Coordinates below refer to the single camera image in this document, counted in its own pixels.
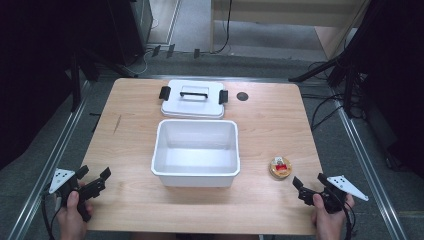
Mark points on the small black floor bracket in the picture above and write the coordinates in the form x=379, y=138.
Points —
x=156, y=50
x=170, y=50
x=197, y=53

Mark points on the white plastic storage box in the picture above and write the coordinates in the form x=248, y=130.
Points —
x=195, y=153

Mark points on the white lid with black clips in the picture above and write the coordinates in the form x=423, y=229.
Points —
x=193, y=105

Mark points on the black cabinet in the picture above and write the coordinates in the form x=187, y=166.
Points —
x=130, y=30

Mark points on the black stand leg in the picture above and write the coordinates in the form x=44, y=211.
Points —
x=313, y=71

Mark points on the light wooden furniture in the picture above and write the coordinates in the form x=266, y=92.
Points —
x=283, y=13

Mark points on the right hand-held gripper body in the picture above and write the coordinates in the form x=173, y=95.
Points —
x=336, y=191

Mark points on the person's left hand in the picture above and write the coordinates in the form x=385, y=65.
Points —
x=71, y=216

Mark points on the metal floor rail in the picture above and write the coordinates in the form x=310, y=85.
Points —
x=50, y=160
x=366, y=166

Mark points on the black stand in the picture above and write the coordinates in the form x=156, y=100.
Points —
x=76, y=83

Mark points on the person's right hand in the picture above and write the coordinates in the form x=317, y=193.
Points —
x=328, y=221

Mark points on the round tan and red snack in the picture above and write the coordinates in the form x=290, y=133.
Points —
x=280, y=168

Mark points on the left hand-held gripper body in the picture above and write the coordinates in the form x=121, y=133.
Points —
x=63, y=181

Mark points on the black round table grommet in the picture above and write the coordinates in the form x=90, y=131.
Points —
x=242, y=96

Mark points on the black curtain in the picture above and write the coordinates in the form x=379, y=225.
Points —
x=30, y=66
x=396, y=83

